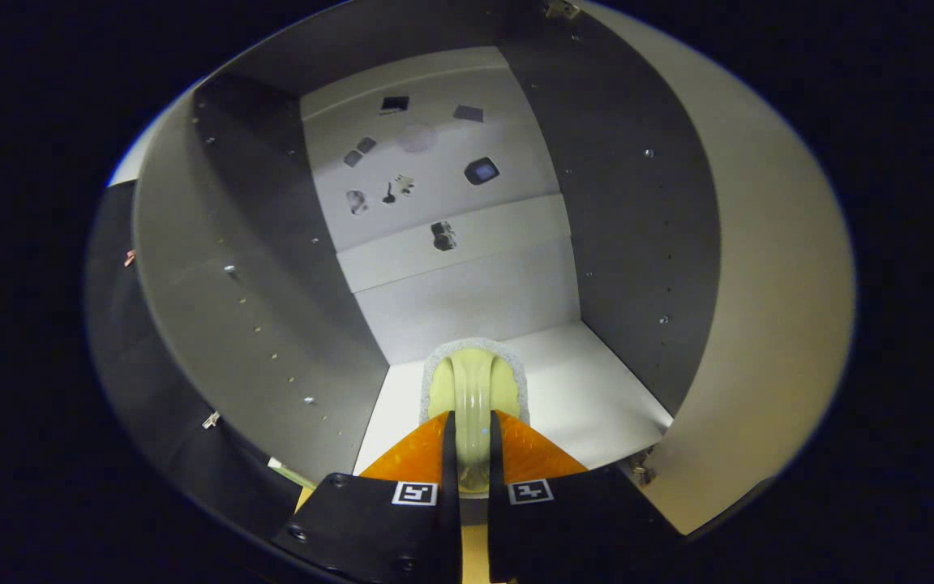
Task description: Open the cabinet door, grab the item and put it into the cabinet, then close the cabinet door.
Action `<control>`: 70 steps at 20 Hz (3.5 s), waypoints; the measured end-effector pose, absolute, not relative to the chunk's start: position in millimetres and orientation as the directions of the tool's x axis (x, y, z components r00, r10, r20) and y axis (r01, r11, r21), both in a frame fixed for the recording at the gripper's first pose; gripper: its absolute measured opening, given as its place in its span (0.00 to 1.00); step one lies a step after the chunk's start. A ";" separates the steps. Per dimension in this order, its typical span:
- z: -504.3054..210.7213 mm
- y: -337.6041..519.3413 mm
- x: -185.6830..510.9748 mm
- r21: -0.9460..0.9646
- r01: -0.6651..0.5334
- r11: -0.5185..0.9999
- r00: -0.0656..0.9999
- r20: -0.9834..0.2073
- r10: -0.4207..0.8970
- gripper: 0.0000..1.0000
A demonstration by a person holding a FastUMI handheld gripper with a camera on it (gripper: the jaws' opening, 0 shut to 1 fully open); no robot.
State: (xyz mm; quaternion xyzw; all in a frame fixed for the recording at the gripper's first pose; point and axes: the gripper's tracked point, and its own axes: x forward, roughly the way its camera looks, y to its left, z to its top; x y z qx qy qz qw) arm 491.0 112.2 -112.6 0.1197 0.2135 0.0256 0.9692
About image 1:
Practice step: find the grey cabinet body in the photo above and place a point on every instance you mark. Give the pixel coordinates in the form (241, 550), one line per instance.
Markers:
(256, 243)

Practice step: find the white clothes peg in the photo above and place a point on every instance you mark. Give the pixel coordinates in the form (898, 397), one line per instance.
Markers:
(210, 419)

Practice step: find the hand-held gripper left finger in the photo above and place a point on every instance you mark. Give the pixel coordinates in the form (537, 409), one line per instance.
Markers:
(449, 527)

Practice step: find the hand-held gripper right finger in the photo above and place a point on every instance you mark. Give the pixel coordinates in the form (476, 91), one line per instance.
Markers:
(499, 535)

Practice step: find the metal door hinge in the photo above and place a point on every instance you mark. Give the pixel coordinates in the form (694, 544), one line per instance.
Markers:
(637, 469)

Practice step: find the beige cabinet door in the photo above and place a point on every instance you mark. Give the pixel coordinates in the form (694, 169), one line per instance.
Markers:
(775, 284)

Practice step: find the pale yellow mug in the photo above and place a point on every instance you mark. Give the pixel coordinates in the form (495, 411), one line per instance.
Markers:
(473, 389)

